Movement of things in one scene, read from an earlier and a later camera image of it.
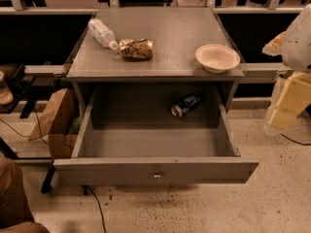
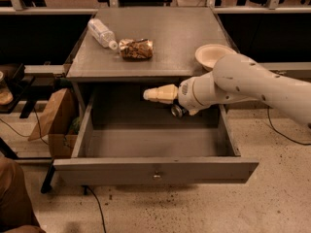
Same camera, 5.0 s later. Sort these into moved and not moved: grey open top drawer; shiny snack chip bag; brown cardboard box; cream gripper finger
Moved: cream gripper finger
Not moved: brown cardboard box; grey open top drawer; shiny snack chip bag
